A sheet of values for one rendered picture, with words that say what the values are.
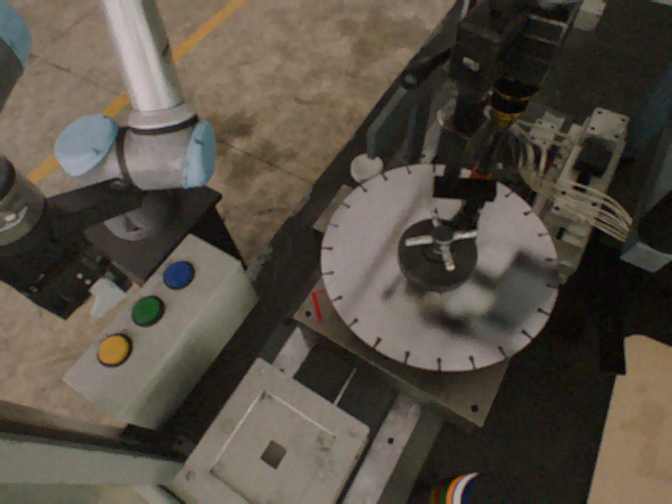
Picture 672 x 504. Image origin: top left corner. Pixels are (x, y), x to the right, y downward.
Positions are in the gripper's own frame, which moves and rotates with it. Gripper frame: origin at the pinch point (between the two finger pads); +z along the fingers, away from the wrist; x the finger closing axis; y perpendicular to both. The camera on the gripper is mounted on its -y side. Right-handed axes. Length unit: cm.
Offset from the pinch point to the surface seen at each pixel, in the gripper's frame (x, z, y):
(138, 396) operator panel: 7.0, 8.7, 10.7
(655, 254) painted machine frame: 56, -7, -34
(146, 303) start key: -0.6, 6.5, -0.1
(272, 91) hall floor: -90, 97, -127
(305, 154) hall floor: -51, 97, -100
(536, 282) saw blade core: 47, 2, -30
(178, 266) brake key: -0.6, 6.5, -7.3
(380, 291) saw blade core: 29.7, 2.2, -17.8
